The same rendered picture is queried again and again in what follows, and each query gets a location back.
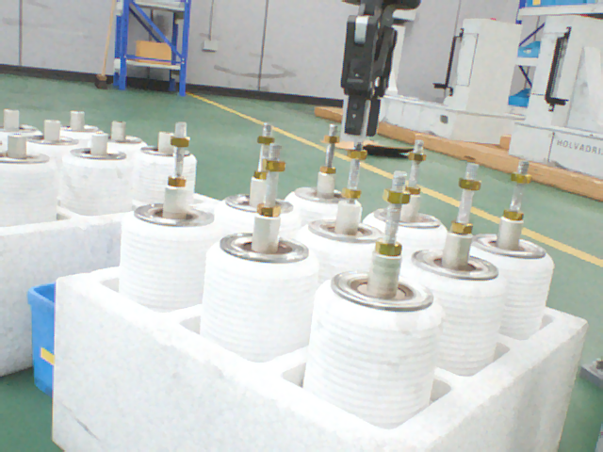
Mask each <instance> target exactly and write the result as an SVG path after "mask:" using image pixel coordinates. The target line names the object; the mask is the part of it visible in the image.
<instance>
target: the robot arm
mask: <svg viewBox="0 0 603 452"><path fill-rule="evenodd" d="M342 1H344V2H346V3H350V4H354V5H358V6H360V7H359V10H358V14H357V15H349V18H348V19H347V33H346V41H345V50H344V58H343V68H342V76H341V78H340V84H341V88H342V89H343V91H344V95H347V96H349V97H346V101H345V107H344V115H343V121H342V129H341V137H342V138H343V139H344V140H348V141H355V142H362V141H364V140H365V139H366V137H374V136H376V135H377V133H378V126H379V119H380V113H381V107H382V100H383V99H380V97H384V95H385V94H386V92H387V90H388V88H389V87H390V83H389V80H390V74H391V72H392V69H393V59H394V52H395V47H396V45H397V43H398V35H399V31H398V30H397V29H395V27H393V20H394V17H393V14H394V12H395V11H396V10H397V9H403V10H409V9H415V8H418V7H419V6H420V4H421V0H342ZM355 59H356V60H355ZM356 74H359V75H360V76H358V75H356ZM377 77H380V78H377Z"/></svg>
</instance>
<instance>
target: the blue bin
mask: <svg viewBox="0 0 603 452"><path fill-rule="evenodd" d="M56 290H57V282H49V283H45V284H40V285H35V286H32V287H30V288H29V289H28V290H27V302H28V303H29V304H30V305H31V320H32V343H33V366H34V383H35V385H36V387H38V388H39V389H40V390H42V391H43V392H45V393H46V394H47V395H49V396H50V397H52V398H53V399H54V368H55V329H56Z"/></svg>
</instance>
